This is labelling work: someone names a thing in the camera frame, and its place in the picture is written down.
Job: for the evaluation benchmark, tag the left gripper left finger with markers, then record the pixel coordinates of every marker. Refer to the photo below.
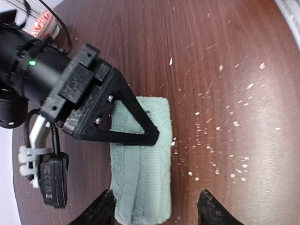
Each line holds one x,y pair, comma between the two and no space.
99,212

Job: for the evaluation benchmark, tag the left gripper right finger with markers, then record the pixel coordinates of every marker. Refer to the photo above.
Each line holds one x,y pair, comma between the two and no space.
212,212

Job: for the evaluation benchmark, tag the green panda towel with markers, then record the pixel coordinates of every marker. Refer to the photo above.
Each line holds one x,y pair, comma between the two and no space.
141,175

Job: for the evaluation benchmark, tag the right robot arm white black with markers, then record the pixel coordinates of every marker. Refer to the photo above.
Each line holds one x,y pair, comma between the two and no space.
29,66

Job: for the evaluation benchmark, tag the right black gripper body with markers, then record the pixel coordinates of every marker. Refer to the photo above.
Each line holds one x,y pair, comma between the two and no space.
80,97

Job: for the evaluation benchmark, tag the red patterned bowl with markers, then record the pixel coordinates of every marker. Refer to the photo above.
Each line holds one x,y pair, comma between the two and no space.
46,25

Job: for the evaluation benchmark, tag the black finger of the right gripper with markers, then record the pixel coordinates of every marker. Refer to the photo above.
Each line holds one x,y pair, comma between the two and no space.
114,88

